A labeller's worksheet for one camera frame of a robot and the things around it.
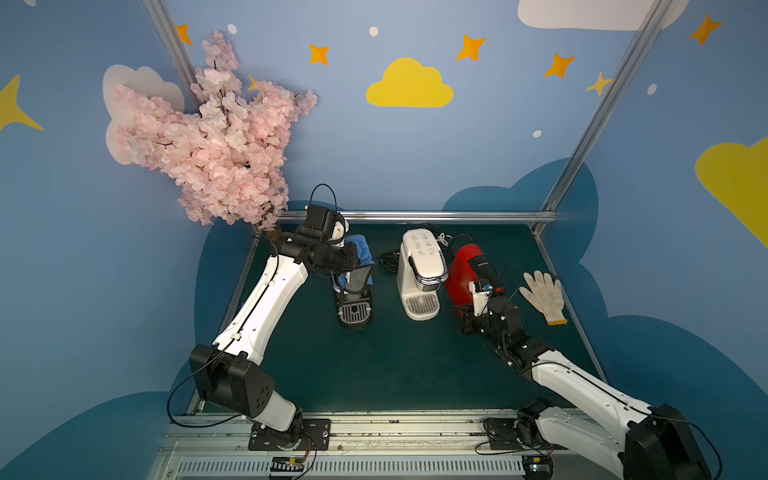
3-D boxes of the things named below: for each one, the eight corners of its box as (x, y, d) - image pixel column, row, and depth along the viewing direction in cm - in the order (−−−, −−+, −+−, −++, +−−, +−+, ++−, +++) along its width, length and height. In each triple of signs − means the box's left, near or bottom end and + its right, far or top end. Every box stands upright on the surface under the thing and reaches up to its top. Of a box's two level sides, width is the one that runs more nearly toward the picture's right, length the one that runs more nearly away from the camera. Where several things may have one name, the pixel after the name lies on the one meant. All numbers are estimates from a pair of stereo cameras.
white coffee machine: (398, 320, 97) (401, 279, 79) (396, 273, 110) (399, 228, 91) (437, 320, 97) (449, 279, 79) (431, 273, 110) (441, 228, 91)
